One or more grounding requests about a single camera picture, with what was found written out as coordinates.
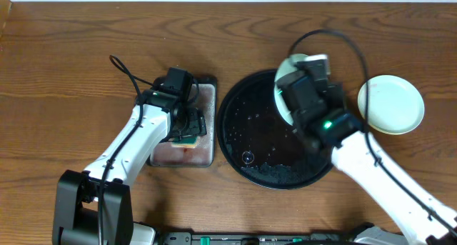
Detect black round serving tray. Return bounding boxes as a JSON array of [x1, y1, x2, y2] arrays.
[[216, 69, 333, 190]]

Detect light blue plate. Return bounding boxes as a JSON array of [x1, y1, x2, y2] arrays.
[[273, 53, 310, 126], [357, 75, 425, 135]]

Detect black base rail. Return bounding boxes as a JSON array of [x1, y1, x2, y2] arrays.
[[153, 231, 354, 245]]

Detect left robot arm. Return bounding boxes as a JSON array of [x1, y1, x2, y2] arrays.
[[52, 89, 216, 244]]

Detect black rectangular soapy tray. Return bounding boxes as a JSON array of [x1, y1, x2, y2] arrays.
[[146, 75, 217, 167]]

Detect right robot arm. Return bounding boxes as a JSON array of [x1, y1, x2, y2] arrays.
[[274, 54, 456, 244]]

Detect green yellow sponge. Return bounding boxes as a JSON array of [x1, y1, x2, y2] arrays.
[[171, 136, 199, 149]]

